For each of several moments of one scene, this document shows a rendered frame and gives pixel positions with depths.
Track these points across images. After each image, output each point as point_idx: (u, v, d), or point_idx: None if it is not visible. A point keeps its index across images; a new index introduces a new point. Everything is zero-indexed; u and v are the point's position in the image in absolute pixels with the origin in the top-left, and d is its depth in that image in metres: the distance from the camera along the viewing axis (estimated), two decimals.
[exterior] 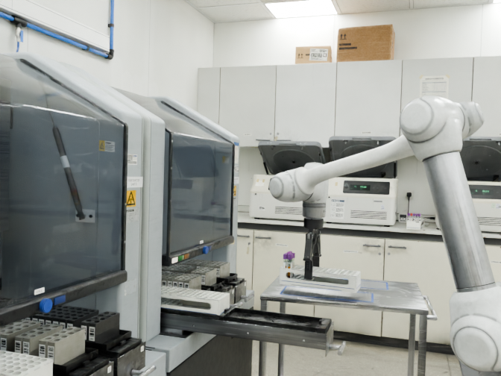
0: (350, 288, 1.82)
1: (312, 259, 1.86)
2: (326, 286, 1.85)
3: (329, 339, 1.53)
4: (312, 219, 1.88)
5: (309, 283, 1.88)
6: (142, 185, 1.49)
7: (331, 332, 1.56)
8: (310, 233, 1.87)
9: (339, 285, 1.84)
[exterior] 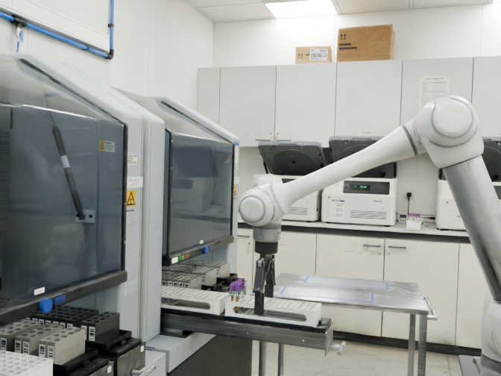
0: (309, 326, 1.51)
1: (263, 292, 1.54)
2: (281, 322, 1.54)
3: (328, 339, 1.53)
4: (264, 243, 1.56)
5: (260, 320, 1.56)
6: (142, 185, 1.49)
7: (330, 332, 1.56)
8: (262, 259, 1.55)
9: (295, 322, 1.53)
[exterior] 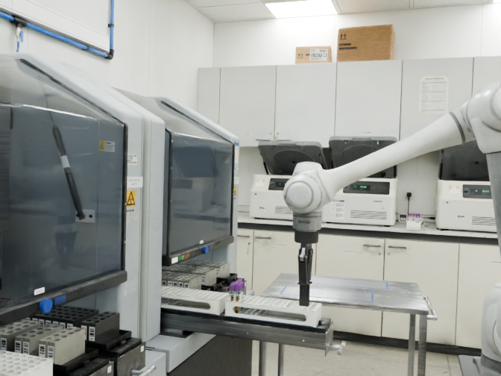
0: (309, 326, 1.51)
1: None
2: (281, 322, 1.54)
3: (328, 339, 1.53)
4: None
5: (260, 320, 1.56)
6: (142, 185, 1.49)
7: (330, 332, 1.56)
8: None
9: (296, 322, 1.53)
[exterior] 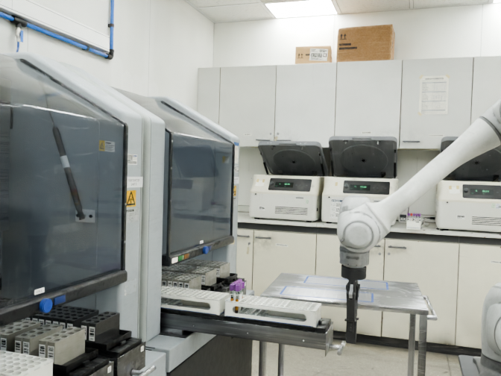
0: (309, 326, 1.51)
1: None
2: (281, 322, 1.54)
3: (328, 339, 1.53)
4: None
5: (260, 320, 1.56)
6: (142, 185, 1.49)
7: (330, 332, 1.56)
8: None
9: (295, 322, 1.53)
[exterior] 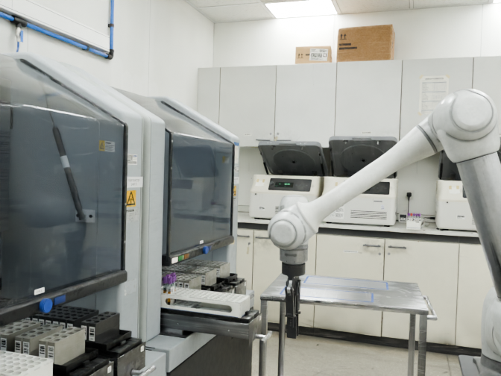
0: (235, 316, 1.59)
1: None
2: (209, 313, 1.61)
3: (253, 330, 1.60)
4: None
5: (190, 311, 1.64)
6: (142, 185, 1.49)
7: (257, 322, 1.64)
8: None
9: (222, 313, 1.60)
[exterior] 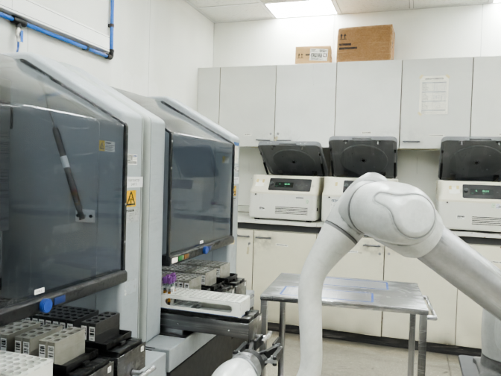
0: (235, 316, 1.59)
1: (275, 345, 1.51)
2: (209, 313, 1.61)
3: (253, 330, 1.60)
4: (260, 367, 1.36)
5: (190, 311, 1.64)
6: (142, 185, 1.49)
7: (257, 322, 1.64)
8: (271, 360, 1.41)
9: (222, 313, 1.60)
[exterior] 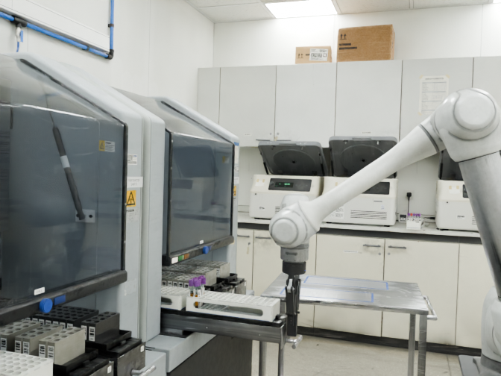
0: None
1: None
2: (238, 317, 1.58)
3: (285, 334, 1.57)
4: None
5: (219, 315, 1.60)
6: (142, 185, 1.49)
7: None
8: None
9: (253, 317, 1.57)
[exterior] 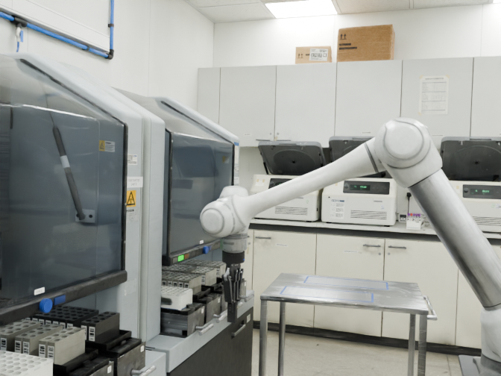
0: (175, 309, 1.65)
1: None
2: None
3: (194, 321, 1.67)
4: None
5: None
6: (142, 185, 1.49)
7: (198, 315, 1.70)
8: None
9: (163, 306, 1.67)
